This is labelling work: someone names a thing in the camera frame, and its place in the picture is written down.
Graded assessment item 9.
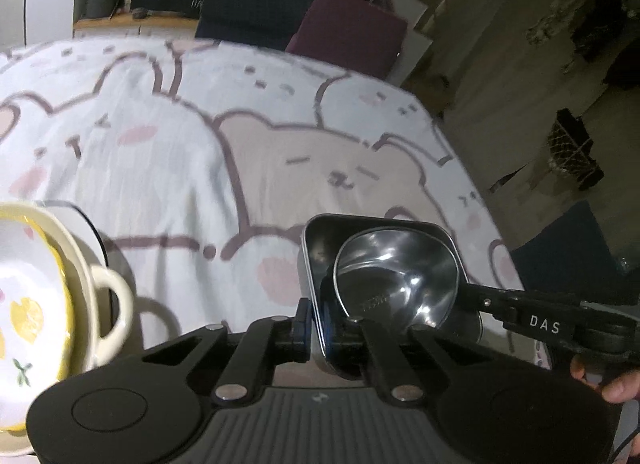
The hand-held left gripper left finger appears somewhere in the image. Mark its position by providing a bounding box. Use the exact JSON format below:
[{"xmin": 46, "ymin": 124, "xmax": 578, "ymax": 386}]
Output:
[{"xmin": 142, "ymin": 298, "xmax": 314, "ymax": 402}]

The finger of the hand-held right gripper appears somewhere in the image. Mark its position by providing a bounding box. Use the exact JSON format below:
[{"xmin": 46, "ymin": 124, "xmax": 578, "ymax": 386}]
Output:
[{"xmin": 457, "ymin": 283, "xmax": 583, "ymax": 345}]

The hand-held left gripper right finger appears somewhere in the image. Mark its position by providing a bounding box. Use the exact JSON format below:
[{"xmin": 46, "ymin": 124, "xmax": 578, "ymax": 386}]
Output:
[{"xmin": 319, "ymin": 310, "xmax": 482, "ymax": 402}]

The stainless steel rectangular container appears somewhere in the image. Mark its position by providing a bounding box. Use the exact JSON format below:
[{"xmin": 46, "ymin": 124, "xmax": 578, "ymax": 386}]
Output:
[{"xmin": 300, "ymin": 214, "xmax": 483, "ymax": 380}]

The round stainless steel bowl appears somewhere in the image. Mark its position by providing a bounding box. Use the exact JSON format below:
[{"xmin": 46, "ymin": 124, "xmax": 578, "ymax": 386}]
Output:
[{"xmin": 332, "ymin": 228, "xmax": 460, "ymax": 329}]

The cream oval dish with handles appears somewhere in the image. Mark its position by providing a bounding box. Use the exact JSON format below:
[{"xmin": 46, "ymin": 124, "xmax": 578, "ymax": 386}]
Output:
[{"xmin": 0, "ymin": 201, "xmax": 136, "ymax": 456}]

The white leaf-print bowl dark rim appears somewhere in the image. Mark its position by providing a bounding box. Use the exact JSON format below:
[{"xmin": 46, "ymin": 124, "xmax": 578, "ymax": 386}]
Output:
[{"xmin": 37, "ymin": 199, "xmax": 109, "ymax": 269}]

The white bowl yellow rim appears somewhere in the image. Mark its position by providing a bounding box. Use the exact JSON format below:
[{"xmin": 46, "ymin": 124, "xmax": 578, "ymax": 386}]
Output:
[{"xmin": 0, "ymin": 216, "xmax": 76, "ymax": 434}]

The person's right hand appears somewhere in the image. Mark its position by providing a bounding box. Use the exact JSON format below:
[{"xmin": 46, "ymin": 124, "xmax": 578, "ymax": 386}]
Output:
[{"xmin": 570, "ymin": 354, "xmax": 640, "ymax": 403}]

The dark blue floor cushion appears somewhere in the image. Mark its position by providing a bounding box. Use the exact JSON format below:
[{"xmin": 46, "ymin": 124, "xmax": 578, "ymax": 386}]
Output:
[{"xmin": 509, "ymin": 200, "xmax": 627, "ymax": 295}]

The black rack with netting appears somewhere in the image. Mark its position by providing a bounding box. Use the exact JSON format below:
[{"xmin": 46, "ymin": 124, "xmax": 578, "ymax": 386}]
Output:
[{"xmin": 546, "ymin": 108, "xmax": 607, "ymax": 191}]

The purple chair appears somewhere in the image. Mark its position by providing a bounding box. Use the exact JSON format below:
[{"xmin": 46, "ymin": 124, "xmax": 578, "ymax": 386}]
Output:
[{"xmin": 285, "ymin": 0, "xmax": 408, "ymax": 80}]

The dark blue chair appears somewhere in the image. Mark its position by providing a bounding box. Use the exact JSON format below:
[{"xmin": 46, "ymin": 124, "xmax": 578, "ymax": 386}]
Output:
[{"xmin": 195, "ymin": 0, "xmax": 322, "ymax": 52}]

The wooden-top low cabinet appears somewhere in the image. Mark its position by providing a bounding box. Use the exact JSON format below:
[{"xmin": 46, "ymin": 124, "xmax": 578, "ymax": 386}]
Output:
[{"xmin": 71, "ymin": 12, "xmax": 202, "ymax": 38}]

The grey bin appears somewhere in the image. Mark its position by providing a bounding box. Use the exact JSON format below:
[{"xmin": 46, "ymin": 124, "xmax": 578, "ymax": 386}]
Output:
[{"xmin": 85, "ymin": 0, "xmax": 119, "ymax": 20}]

